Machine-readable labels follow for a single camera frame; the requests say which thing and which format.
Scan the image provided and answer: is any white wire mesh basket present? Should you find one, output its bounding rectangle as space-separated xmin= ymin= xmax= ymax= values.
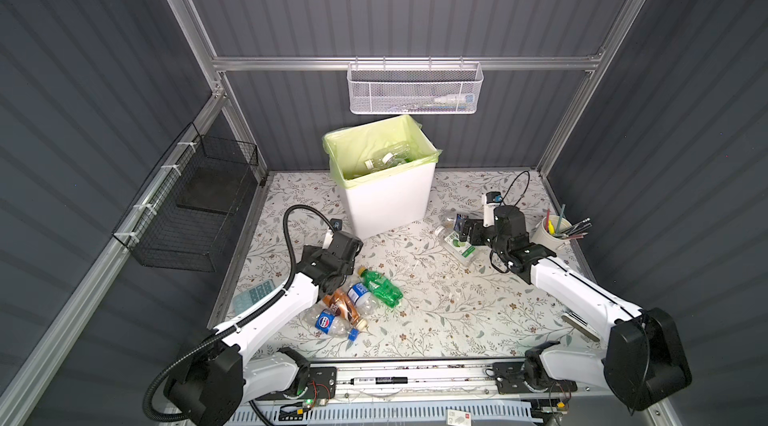
xmin=346 ymin=62 xmax=484 ymax=115

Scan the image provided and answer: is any tube in white basket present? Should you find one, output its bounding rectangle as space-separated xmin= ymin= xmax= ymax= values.
xmin=433 ymin=94 xmax=476 ymax=108

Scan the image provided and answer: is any blue label water bottle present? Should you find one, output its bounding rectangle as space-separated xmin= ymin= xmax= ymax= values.
xmin=347 ymin=282 xmax=379 ymax=316

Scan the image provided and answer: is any pepsi bottle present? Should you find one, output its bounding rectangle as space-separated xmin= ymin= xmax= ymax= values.
xmin=302 ymin=304 xmax=359 ymax=342
xmin=440 ymin=209 xmax=464 ymax=231

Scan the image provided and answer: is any clear tall bottle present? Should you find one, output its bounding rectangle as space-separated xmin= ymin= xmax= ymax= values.
xmin=363 ymin=142 xmax=411 ymax=173

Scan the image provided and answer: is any white pen cup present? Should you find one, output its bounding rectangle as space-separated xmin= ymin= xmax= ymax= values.
xmin=531 ymin=204 xmax=592 ymax=252

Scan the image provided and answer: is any teal plastic holder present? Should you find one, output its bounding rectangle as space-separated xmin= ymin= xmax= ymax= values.
xmin=232 ymin=279 xmax=275 ymax=315

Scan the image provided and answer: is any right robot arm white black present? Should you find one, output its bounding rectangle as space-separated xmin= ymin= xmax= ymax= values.
xmin=443 ymin=191 xmax=693 ymax=412

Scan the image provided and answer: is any green bin liner bag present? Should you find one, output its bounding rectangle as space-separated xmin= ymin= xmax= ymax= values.
xmin=322 ymin=114 xmax=442 ymax=189

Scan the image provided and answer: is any lime label square bottle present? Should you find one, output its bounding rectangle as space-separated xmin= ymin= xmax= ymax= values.
xmin=435 ymin=226 xmax=478 ymax=265

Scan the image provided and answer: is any crushed green bottle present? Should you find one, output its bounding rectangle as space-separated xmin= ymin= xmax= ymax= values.
xmin=358 ymin=267 xmax=403 ymax=308

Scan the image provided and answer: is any black marker on rail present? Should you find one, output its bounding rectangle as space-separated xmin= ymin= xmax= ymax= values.
xmin=346 ymin=376 xmax=409 ymax=386

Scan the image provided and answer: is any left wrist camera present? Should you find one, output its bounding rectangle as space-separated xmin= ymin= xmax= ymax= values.
xmin=323 ymin=218 xmax=343 ymax=249

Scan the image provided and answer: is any black wire basket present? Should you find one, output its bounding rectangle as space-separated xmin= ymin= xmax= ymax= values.
xmin=113 ymin=127 xmax=260 ymax=273

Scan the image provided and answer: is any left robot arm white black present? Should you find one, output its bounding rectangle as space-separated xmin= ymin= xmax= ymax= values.
xmin=142 ymin=215 xmax=363 ymax=425

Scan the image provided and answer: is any white waste bin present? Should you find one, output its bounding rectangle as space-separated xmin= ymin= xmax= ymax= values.
xmin=335 ymin=115 xmax=438 ymax=241

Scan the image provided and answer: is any brown tea bottle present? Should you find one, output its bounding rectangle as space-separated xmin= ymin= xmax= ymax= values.
xmin=322 ymin=288 xmax=368 ymax=331

